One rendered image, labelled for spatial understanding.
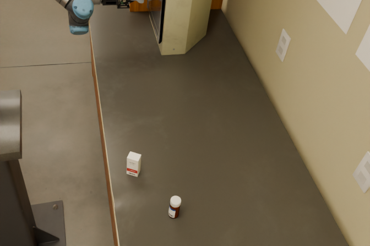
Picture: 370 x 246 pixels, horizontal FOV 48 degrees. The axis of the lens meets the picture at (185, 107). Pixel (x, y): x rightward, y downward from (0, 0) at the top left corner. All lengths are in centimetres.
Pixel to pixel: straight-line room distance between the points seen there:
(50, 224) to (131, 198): 111
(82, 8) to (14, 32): 220
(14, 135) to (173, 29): 78
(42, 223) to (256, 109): 133
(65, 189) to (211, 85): 118
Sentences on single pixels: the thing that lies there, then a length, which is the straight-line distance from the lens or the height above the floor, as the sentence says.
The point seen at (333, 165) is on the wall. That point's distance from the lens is 150.
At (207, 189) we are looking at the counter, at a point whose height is 94.
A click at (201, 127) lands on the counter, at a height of 94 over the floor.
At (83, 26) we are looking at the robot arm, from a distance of 172.
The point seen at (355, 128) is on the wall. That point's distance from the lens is 137.
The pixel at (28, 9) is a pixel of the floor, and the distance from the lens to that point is 404.
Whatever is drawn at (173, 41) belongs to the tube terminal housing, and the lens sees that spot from 187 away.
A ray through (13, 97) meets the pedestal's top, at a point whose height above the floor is 94.
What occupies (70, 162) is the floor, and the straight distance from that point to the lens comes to 267.
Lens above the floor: 209
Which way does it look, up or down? 44 degrees down
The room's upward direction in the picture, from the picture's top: 9 degrees clockwise
